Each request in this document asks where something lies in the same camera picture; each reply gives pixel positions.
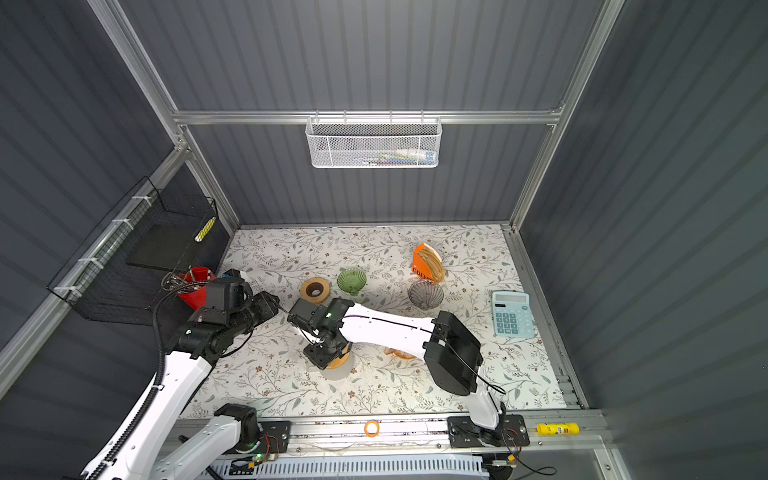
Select green glass dripper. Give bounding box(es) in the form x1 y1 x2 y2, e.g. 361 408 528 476
336 267 367 295

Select light blue calculator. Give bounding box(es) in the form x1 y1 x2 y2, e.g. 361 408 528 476
491 291 535 339

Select clear grey glass dripper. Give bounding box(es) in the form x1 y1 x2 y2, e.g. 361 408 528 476
407 279 444 310

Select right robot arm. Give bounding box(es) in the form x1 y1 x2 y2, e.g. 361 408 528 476
287 298 505 431

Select black wire wall basket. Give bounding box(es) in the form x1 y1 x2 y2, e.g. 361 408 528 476
48 177 224 325

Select orange glass pitcher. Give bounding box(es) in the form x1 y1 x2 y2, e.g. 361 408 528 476
384 348 417 360

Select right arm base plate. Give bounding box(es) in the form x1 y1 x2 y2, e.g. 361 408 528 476
446 414 530 448

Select orange coffee filter box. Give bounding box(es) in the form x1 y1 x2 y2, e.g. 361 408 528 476
412 243 442 281

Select yellow highlighter in basket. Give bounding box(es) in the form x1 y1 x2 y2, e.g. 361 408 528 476
194 216 217 243

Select brown paper coffee filters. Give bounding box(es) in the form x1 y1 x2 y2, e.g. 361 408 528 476
419 248 445 283

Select red ribbed utensil cup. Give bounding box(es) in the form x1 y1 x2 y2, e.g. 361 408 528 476
177 267 215 310

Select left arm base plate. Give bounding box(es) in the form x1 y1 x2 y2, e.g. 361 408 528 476
234 420 292 456

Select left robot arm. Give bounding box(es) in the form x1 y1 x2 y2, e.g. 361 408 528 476
80 275 280 479

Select white wire mesh basket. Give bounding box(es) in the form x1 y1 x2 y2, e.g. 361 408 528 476
305 117 443 169

